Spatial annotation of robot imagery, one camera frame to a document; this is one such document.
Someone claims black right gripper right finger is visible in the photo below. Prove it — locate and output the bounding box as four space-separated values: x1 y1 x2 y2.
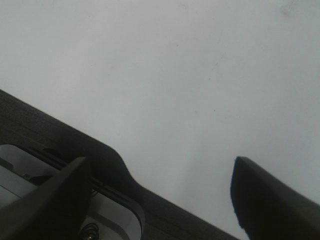
230 156 320 240

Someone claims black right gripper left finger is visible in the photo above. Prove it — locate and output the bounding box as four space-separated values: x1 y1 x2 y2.
0 157 90 240

